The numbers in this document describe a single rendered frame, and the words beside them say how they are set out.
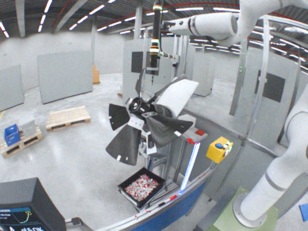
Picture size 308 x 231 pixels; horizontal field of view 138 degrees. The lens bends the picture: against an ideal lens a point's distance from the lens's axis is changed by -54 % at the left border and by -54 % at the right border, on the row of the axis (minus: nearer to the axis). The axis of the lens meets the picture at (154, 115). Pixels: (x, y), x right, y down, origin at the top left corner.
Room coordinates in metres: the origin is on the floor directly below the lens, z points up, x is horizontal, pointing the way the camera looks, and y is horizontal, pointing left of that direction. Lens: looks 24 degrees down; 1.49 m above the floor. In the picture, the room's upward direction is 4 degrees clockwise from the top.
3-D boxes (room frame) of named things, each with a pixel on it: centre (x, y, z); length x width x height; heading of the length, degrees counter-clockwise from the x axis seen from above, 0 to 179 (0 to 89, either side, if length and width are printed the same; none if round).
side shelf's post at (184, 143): (1.12, -0.35, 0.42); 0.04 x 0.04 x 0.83; 37
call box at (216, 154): (0.59, -0.43, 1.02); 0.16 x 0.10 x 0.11; 127
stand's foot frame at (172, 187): (0.93, -0.06, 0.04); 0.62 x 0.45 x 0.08; 127
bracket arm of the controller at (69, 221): (0.03, 0.31, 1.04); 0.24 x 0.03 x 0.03; 127
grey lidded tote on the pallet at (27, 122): (1.63, 2.91, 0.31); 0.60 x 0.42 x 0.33; 61
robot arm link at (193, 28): (0.49, -0.14, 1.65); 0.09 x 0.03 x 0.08; 127
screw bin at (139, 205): (0.44, 0.04, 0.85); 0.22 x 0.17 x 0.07; 143
